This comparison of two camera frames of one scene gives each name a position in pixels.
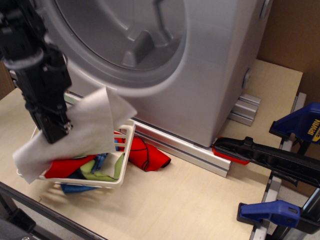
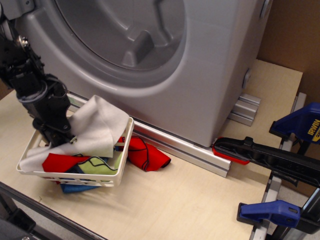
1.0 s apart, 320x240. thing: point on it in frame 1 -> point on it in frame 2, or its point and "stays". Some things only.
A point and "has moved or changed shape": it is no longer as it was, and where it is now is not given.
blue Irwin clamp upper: x=305 y=122 stays
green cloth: x=87 y=167 -> x=96 y=165
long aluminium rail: x=180 y=148 stays
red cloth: x=65 y=168 -> x=58 y=163
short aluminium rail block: x=244 y=109 stays
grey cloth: x=92 y=122 has moved or changed shape
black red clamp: x=288 y=165 stays
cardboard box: x=290 y=34 stays
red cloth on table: x=147 y=156 stays
